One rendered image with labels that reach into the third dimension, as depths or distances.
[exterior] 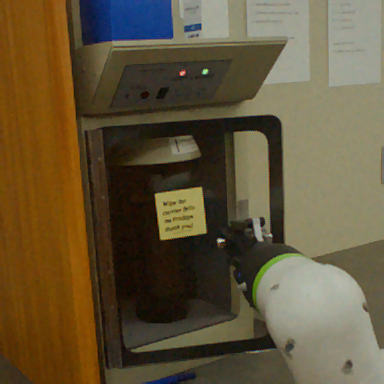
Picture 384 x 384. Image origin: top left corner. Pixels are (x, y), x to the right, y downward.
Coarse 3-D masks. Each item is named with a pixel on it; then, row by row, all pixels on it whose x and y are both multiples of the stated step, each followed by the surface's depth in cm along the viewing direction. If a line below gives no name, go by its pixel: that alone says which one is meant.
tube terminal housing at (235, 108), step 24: (72, 0) 100; (240, 0) 116; (72, 24) 101; (240, 24) 117; (72, 48) 103; (72, 72) 104; (96, 120) 106; (120, 120) 108; (144, 120) 110; (168, 120) 113; (96, 288) 111; (96, 312) 113; (96, 336) 115; (192, 360) 124
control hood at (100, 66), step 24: (96, 48) 96; (120, 48) 93; (144, 48) 95; (168, 48) 98; (192, 48) 100; (216, 48) 102; (240, 48) 105; (264, 48) 107; (96, 72) 98; (120, 72) 97; (240, 72) 110; (264, 72) 113; (96, 96) 100; (216, 96) 113; (240, 96) 116
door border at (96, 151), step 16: (96, 144) 105; (96, 160) 105; (96, 176) 106; (96, 192) 107; (96, 224) 107; (112, 256) 109; (112, 272) 110; (112, 288) 111; (112, 304) 111; (112, 320) 112; (112, 336) 113; (112, 352) 113
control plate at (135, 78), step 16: (144, 64) 98; (160, 64) 100; (176, 64) 101; (192, 64) 103; (208, 64) 104; (224, 64) 106; (128, 80) 99; (144, 80) 101; (160, 80) 103; (176, 80) 104; (192, 80) 106; (208, 80) 108; (176, 96) 108; (192, 96) 110; (208, 96) 111
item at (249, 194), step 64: (128, 128) 105; (192, 128) 107; (256, 128) 108; (128, 192) 107; (256, 192) 111; (128, 256) 110; (192, 256) 112; (128, 320) 112; (192, 320) 114; (256, 320) 116
